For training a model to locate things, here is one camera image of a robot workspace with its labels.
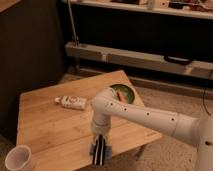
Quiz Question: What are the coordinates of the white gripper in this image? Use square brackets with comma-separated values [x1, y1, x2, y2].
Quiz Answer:
[91, 123, 110, 136]

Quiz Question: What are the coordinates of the black striped eraser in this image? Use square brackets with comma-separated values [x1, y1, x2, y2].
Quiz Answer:
[92, 135, 106, 166]

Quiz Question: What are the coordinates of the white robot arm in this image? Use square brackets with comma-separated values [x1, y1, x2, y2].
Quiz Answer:
[91, 88, 213, 171]

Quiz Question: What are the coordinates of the orange carrot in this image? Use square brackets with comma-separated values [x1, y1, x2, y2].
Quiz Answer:
[117, 90, 126, 102]

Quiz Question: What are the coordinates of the white squeeze bottle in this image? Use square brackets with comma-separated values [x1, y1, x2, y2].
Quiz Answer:
[54, 95, 87, 110]

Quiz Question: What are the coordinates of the green bowl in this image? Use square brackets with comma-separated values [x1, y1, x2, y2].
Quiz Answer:
[111, 84, 135, 104]

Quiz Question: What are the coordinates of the wooden table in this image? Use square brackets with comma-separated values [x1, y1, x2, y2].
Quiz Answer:
[15, 69, 163, 171]

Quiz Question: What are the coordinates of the metal pole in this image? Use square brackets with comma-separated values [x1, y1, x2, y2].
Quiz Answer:
[67, 0, 79, 46]

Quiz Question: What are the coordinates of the white cup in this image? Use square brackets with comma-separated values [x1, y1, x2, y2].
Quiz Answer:
[5, 145, 36, 171]

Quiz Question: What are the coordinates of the upper shelf board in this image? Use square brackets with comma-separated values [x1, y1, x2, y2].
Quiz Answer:
[61, 0, 213, 20]

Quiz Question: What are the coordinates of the black handle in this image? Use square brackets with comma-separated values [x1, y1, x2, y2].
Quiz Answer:
[164, 56, 193, 65]

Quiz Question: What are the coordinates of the metal shelf rail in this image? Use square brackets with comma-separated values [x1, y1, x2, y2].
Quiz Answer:
[65, 42, 213, 78]

